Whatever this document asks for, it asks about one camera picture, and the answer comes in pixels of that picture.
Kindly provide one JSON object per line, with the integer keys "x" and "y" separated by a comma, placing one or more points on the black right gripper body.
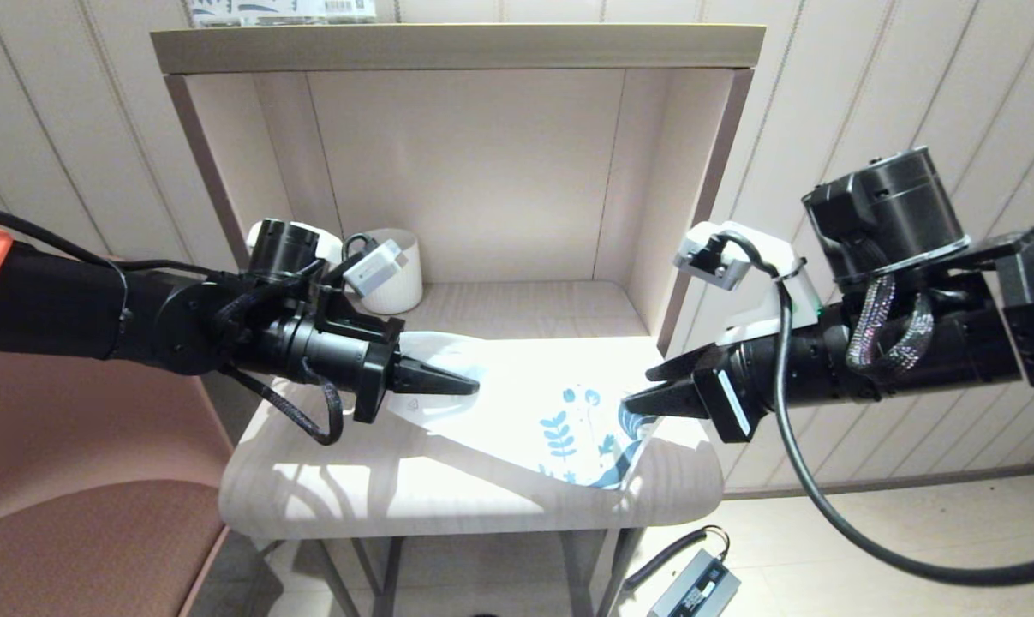
{"x": 726, "y": 398}

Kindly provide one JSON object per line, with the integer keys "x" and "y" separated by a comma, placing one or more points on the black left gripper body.
{"x": 375, "y": 377}

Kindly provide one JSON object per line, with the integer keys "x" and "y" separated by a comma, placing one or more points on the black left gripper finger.
{"x": 435, "y": 387}
{"x": 431, "y": 370}

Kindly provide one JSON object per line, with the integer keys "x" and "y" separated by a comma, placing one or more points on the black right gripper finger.
{"x": 679, "y": 364}
{"x": 671, "y": 401}

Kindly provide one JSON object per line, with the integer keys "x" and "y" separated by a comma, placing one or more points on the white blue-patterned plastic bag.
{"x": 534, "y": 411}

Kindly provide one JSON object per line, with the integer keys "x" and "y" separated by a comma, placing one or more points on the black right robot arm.
{"x": 911, "y": 326}

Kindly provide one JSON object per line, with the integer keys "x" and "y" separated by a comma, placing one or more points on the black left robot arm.
{"x": 140, "y": 317}

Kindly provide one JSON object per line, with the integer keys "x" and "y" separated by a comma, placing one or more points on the white ribbed mug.
{"x": 397, "y": 274}

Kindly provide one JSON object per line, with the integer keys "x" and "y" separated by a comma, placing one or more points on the light wood shelf table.
{"x": 482, "y": 154}

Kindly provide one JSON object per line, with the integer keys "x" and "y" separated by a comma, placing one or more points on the pinkish brown chair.
{"x": 71, "y": 548}

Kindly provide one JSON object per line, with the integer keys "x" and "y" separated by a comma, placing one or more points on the printed package with barcode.
{"x": 294, "y": 8}

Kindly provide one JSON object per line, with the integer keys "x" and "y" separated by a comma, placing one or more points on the black left camera bracket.
{"x": 349, "y": 313}

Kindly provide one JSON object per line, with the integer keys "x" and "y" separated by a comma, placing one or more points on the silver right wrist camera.
{"x": 709, "y": 257}

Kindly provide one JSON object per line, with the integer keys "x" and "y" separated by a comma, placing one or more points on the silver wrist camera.
{"x": 378, "y": 266}
{"x": 709, "y": 257}

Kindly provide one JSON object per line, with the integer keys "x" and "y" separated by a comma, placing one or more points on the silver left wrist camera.
{"x": 378, "y": 266}

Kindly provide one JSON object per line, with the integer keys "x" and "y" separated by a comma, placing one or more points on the white right camera bracket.
{"x": 769, "y": 291}

